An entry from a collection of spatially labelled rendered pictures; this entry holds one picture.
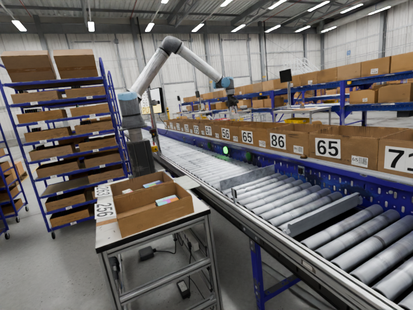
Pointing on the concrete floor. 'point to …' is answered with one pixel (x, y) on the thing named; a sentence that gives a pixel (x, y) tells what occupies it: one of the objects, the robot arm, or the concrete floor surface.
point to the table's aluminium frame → (121, 296)
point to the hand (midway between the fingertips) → (233, 114)
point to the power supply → (183, 289)
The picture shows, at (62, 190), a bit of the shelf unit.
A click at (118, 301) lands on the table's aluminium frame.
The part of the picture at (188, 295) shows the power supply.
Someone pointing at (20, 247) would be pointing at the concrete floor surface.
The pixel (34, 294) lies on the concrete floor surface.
